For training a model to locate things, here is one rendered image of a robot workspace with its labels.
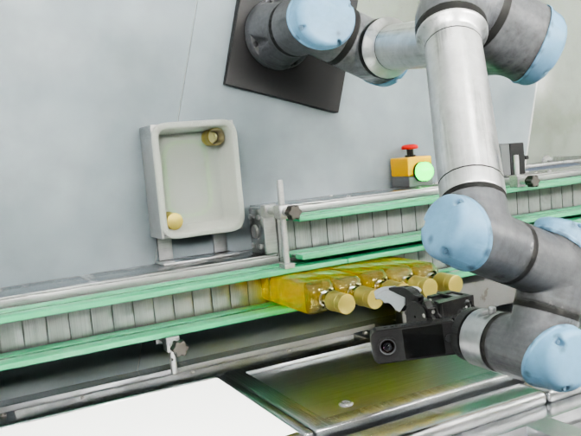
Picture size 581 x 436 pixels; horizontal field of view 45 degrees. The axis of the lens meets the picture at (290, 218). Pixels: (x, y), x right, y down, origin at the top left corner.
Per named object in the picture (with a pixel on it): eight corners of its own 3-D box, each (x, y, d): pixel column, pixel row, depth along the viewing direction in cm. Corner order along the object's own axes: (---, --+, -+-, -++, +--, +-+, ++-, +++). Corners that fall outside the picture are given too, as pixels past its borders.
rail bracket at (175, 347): (150, 365, 130) (173, 383, 119) (147, 329, 130) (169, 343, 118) (171, 361, 132) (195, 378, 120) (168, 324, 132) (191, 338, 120)
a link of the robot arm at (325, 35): (281, -14, 140) (312, -30, 128) (336, 14, 146) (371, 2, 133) (262, 42, 139) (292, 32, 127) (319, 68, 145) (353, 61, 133)
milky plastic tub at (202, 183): (150, 238, 142) (162, 240, 134) (138, 126, 140) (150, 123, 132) (230, 227, 150) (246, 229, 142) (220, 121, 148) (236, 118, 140)
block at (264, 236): (249, 253, 145) (263, 256, 139) (245, 208, 144) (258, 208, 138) (264, 251, 147) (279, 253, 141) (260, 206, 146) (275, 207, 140)
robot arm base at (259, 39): (258, -15, 148) (277, -25, 139) (317, 16, 155) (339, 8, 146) (235, 53, 147) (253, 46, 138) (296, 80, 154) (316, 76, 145)
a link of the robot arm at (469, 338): (482, 379, 86) (476, 314, 85) (456, 370, 90) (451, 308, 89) (526, 365, 89) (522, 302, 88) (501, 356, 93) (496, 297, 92)
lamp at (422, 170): (413, 182, 162) (421, 182, 160) (411, 162, 162) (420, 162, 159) (429, 180, 164) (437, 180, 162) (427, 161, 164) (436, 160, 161)
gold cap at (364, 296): (354, 307, 122) (367, 311, 118) (352, 287, 121) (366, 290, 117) (371, 304, 123) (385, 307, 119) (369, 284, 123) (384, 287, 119)
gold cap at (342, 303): (325, 312, 119) (338, 317, 115) (323, 291, 119) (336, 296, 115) (343, 308, 121) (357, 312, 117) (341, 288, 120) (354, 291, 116)
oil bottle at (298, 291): (261, 299, 140) (313, 317, 121) (258, 272, 139) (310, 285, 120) (286, 294, 142) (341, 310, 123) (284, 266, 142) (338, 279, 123)
